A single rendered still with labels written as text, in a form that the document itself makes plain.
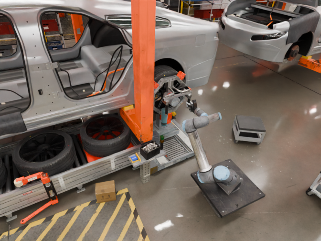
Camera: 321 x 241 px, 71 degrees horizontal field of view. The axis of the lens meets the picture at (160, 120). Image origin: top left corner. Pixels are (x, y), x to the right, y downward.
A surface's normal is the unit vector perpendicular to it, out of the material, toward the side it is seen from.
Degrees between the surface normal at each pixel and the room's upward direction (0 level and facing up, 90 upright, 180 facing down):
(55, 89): 90
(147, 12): 90
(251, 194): 0
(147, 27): 90
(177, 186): 0
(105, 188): 0
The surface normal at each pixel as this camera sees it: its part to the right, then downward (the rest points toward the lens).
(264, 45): -0.51, 0.49
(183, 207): 0.04, -0.80
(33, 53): 0.50, 0.40
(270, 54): -0.25, 0.74
